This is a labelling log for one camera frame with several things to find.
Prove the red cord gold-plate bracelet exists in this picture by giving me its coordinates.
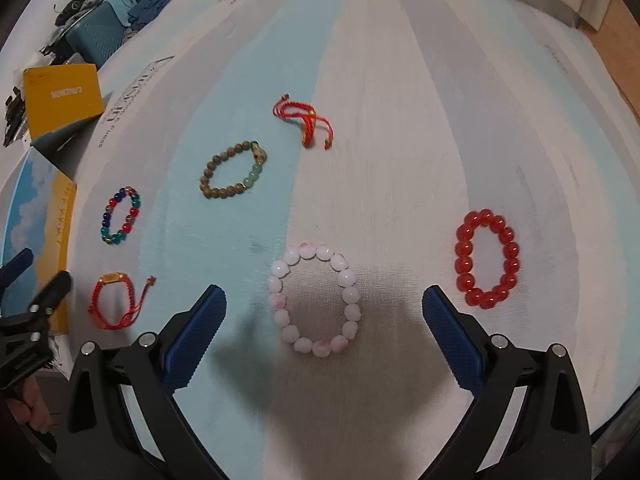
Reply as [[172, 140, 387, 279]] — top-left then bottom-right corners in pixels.
[[88, 270, 158, 332]]

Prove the multicolour glass bead bracelet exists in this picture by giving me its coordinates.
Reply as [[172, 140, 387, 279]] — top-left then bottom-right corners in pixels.
[[98, 185, 142, 247]]

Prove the red glass bead bracelet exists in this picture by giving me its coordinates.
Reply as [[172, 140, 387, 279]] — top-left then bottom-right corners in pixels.
[[454, 208, 522, 310]]

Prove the white pink bead bracelet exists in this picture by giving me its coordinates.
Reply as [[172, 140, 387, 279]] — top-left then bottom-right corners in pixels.
[[266, 242, 362, 359]]

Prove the brown wooden bead bracelet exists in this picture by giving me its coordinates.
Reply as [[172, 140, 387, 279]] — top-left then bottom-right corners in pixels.
[[198, 140, 269, 201]]

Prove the person's left hand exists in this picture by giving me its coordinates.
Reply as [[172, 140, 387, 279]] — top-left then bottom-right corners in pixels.
[[6, 376, 53, 434]]

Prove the white cardboard box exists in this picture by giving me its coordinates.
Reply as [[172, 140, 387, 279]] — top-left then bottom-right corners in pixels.
[[1, 63, 104, 316]]

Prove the teal suitcase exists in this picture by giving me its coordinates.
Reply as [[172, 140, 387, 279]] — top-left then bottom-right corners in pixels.
[[64, 2, 125, 68]]

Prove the dark blue cloth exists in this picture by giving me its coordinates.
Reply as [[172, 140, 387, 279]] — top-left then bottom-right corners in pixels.
[[128, 0, 172, 32]]

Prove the striped bed sheet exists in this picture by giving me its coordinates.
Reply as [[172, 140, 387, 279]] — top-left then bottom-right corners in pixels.
[[70, 0, 639, 479]]

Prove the red knotted cord bracelet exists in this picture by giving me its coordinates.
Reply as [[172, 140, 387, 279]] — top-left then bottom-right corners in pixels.
[[272, 93, 335, 151]]

